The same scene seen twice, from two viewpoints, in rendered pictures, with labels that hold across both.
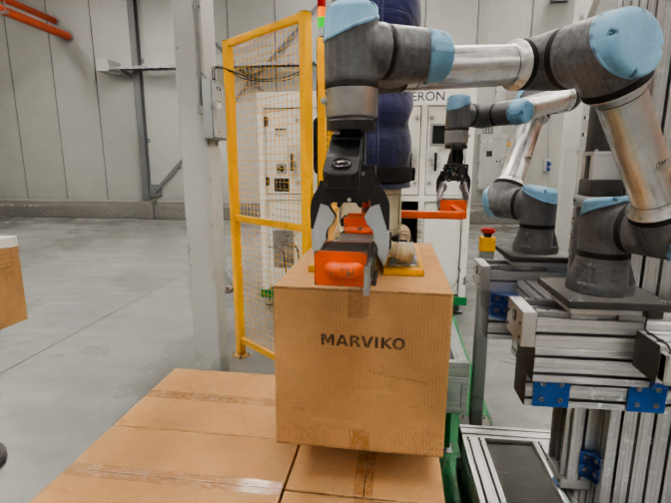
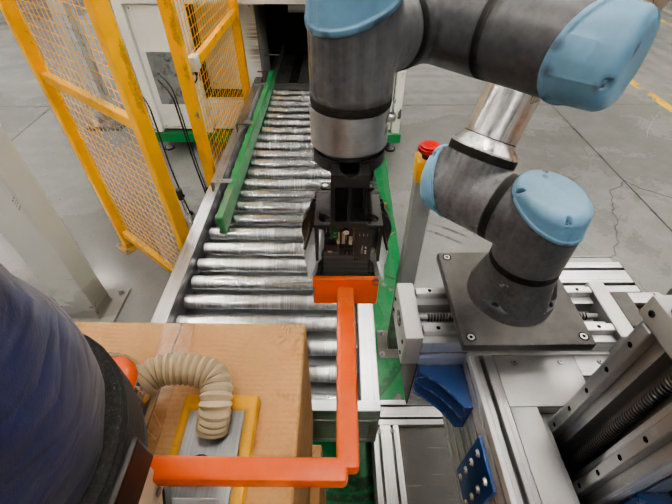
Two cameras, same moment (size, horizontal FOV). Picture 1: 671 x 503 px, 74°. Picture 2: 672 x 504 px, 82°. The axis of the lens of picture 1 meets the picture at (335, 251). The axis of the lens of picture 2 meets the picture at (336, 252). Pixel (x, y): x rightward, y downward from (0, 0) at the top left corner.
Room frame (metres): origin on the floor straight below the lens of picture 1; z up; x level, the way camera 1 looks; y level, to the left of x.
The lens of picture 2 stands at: (1.13, -0.33, 1.60)
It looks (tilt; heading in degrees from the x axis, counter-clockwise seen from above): 44 degrees down; 353
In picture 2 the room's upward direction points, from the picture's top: straight up
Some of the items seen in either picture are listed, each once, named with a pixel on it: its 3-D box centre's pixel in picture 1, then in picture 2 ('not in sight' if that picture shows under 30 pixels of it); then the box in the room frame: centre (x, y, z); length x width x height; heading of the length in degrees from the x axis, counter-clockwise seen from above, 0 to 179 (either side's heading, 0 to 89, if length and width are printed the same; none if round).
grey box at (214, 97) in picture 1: (215, 111); not in sight; (2.47, 0.64, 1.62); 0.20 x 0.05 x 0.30; 172
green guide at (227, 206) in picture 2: not in sight; (246, 130); (3.16, -0.10, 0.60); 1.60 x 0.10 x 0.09; 172
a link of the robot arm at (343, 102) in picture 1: (348, 107); not in sight; (0.66, -0.02, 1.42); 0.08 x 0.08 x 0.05
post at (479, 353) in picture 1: (480, 334); (406, 272); (2.11, -0.73, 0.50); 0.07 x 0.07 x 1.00; 82
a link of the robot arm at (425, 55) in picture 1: (406, 57); not in sight; (0.71, -0.11, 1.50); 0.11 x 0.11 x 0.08; 22
